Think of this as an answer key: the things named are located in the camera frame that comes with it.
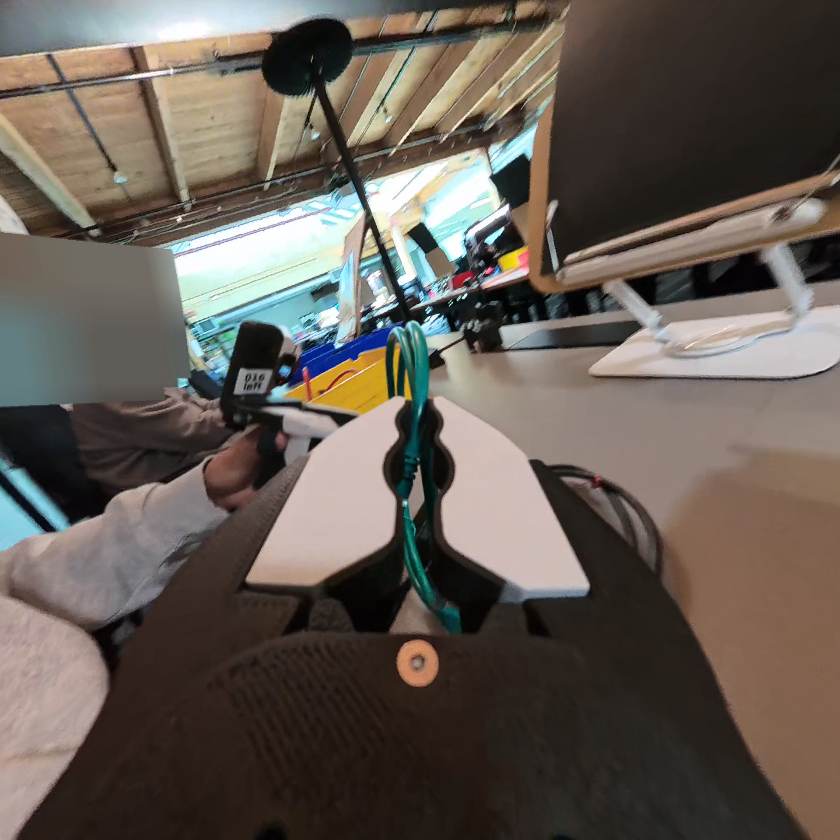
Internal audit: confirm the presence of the black pole stand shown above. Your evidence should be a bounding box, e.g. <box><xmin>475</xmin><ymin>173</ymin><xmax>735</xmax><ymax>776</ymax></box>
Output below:
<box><xmin>261</xmin><ymin>18</ymin><xmax>422</xmax><ymax>317</ymax></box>

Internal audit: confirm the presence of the red wire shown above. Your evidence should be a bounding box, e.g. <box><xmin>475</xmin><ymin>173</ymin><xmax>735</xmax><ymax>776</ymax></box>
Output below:
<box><xmin>302</xmin><ymin>367</ymin><xmax>358</xmax><ymax>399</ymax></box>

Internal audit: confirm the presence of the black desk clamp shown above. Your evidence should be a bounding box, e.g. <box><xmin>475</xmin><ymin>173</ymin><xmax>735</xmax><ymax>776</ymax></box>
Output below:
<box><xmin>459</xmin><ymin>298</ymin><xmax>506</xmax><ymax>355</ymax></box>

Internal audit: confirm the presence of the blue plastic bin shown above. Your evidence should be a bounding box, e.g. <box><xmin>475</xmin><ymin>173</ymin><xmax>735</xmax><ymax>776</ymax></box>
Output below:
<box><xmin>298</xmin><ymin>341</ymin><xmax>343</xmax><ymax>383</ymax></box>
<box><xmin>341</xmin><ymin>326</ymin><xmax>406</xmax><ymax>363</ymax></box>

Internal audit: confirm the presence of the brown cardboard panel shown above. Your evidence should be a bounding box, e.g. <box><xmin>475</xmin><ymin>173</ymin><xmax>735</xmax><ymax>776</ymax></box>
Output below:
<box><xmin>335</xmin><ymin>217</ymin><xmax>370</xmax><ymax>346</ymax></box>

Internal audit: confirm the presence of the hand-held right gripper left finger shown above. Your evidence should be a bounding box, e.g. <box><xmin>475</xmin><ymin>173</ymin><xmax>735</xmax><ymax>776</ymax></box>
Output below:
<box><xmin>244</xmin><ymin>397</ymin><xmax>421</xmax><ymax>592</ymax></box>

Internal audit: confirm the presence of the person's left forearm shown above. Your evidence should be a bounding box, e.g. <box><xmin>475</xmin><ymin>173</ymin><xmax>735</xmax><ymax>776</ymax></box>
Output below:
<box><xmin>0</xmin><ymin>462</ymin><xmax>231</xmax><ymax>632</ymax></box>

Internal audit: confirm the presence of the black network cable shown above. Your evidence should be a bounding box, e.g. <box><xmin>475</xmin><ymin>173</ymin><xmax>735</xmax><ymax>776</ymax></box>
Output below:
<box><xmin>548</xmin><ymin>462</ymin><xmax>664</xmax><ymax>578</ymax></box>

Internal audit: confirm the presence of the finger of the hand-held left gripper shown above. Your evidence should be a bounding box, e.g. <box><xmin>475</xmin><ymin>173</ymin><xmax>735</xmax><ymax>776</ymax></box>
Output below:
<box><xmin>262</xmin><ymin>399</ymin><xmax>360</xmax><ymax>422</ymax></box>
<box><xmin>285</xmin><ymin>416</ymin><xmax>343</xmax><ymax>441</ymax></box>

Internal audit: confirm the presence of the black desk mat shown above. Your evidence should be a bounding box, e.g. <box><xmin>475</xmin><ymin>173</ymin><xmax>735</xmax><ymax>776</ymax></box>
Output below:
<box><xmin>502</xmin><ymin>320</ymin><xmax>647</xmax><ymax>353</ymax></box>

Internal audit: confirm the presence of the cluttered work table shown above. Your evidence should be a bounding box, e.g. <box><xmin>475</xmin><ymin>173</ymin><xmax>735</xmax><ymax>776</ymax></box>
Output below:
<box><xmin>420</xmin><ymin>262</ymin><xmax>532</xmax><ymax>317</ymax></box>

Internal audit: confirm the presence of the person's grey sweatshirt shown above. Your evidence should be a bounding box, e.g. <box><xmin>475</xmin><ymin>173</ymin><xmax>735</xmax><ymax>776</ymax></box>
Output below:
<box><xmin>0</xmin><ymin>594</ymin><xmax>114</xmax><ymax>840</ymax></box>

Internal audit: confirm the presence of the silver laptop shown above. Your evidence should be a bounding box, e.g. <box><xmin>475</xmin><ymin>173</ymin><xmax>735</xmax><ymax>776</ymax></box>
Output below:
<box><xmin>558</xmin><ymin>197</ymin><xmax>834</xmax><ymax>287</ymax></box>

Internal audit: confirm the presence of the black board with brown edge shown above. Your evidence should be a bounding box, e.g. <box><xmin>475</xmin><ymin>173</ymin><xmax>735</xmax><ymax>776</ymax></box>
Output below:
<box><xmin>527</xmin><ymin>0</ymin><xmax>840</xmax><ymax>296</ymax></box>

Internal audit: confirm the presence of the green network cable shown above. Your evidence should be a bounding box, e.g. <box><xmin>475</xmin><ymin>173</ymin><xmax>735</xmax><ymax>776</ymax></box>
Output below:
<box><xmin>385</xmin><ymin>320</ymin><xmax>463</xmax><ymax>636</ymax></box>

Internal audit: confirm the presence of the black office chair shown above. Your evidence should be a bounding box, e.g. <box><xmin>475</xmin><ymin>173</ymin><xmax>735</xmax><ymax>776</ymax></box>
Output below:
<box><xmin>0</xmin><ymin>406</ymin><xmax>99</xmax><ymax>534</ymax></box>

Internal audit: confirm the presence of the person's left hand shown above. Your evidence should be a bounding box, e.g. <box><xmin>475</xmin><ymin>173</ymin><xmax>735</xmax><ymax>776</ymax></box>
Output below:
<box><xmin>203</xmin><ymin>427</ymin><xmax>290</xmax><ymax>513</ymax></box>

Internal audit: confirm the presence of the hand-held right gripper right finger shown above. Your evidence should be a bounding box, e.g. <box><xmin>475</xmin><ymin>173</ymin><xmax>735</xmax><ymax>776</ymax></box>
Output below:
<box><xmin>420</xmin><ymin>395</ymin><xmax>592</xmax><ymax>605</ymax></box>

